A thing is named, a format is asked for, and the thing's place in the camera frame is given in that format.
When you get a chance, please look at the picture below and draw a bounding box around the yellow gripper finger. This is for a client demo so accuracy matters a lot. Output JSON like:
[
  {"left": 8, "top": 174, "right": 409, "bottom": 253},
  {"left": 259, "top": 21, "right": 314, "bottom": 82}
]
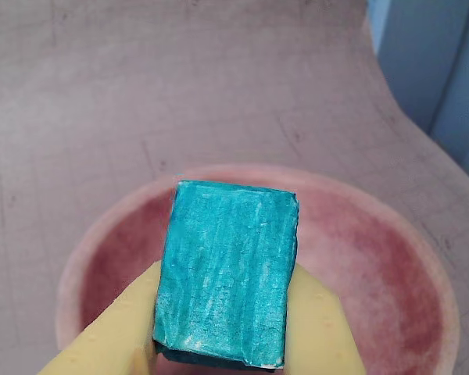
[
  {"left": 37, "top": 260, "right": 162, "bottom": 375},
  {"left": 283, "top": 267, "right": 366, "bottom": 375}
]

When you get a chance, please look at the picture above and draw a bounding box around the blue block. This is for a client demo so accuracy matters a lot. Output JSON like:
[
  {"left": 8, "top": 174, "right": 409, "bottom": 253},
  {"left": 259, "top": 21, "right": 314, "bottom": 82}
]
[{"left": 152, "top": 179, "right": 300, "bottom": 370}]

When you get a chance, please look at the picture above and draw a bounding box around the round wooden bowl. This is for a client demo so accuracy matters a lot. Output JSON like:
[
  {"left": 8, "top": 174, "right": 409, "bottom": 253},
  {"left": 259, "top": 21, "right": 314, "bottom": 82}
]
[{"left": 55, "top": 163, "right": 460, "bottom": 375}]

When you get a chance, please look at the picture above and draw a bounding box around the brown grid paper mat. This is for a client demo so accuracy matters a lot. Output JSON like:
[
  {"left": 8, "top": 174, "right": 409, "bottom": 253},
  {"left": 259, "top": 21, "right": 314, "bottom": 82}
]
[{"left": 0, "top": 0, "right": 469, "bottom": 375}]

